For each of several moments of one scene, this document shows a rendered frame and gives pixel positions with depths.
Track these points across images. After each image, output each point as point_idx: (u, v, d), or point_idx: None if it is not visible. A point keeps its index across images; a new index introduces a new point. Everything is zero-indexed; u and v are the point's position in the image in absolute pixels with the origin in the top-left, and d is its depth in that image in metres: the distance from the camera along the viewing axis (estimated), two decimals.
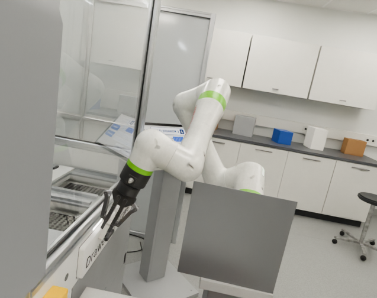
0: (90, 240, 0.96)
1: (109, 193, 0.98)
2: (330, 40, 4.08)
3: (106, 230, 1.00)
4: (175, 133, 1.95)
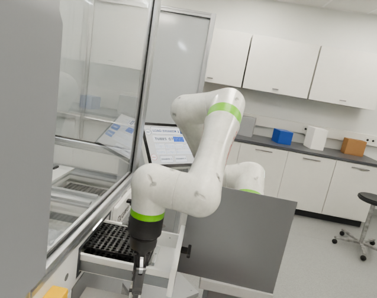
0: (177, 258, 0.94)
1: None
2: (330, 40, 4.08)
3: (129, 296, 0.82)
4: (175, 133, 1.95)
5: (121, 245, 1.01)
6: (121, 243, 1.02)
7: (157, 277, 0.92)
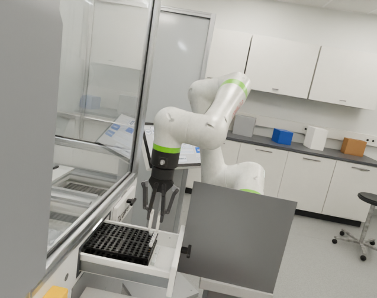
0: (177, 258, 0.94)
1: (146, 183, 0.98)
2: (330, 40, 4.08)
3: (158, 220, 1.00)
4: None
5: (121, 245, 1.01)
6: (121, 243, 1.02)
7: (157, 277, 0.92)
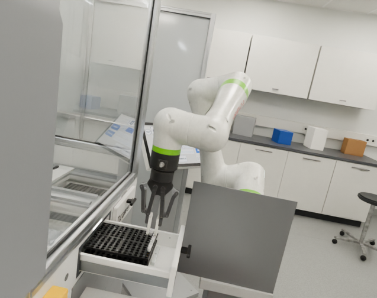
0: (177, 258, 0.94)
1: (144, 185, 0.96)
2: (330, 40, 4.08)
3: (157, 224, 0.97)
4: None
5: (121, 245, 1.01)
6: (121, 243, 1.02)
7: (157, 277, 0.92)
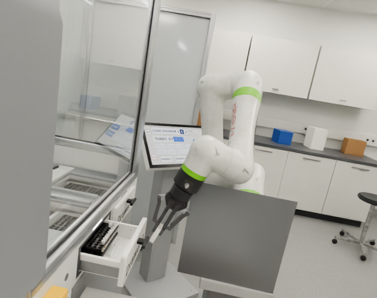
0: (130, 248, 0.95)
1: (161, 197, 1.00)
2: (330, 40, 4.08)
3: (158, 233, 1.02)
4: (175, 133, 1.95)
5: None
6: None
7: (109, 266, 0.93)
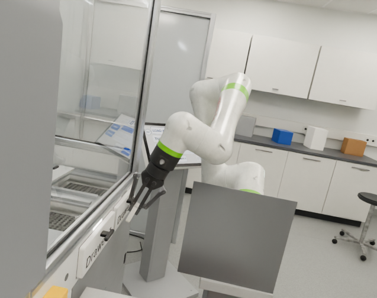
0: (90, 240, 0.96)
1: (138, 175, 0.99)
2: (330, 40, 4.08)
3: (134, 212, 1.00)
4: None
5: None
6: None
7: None
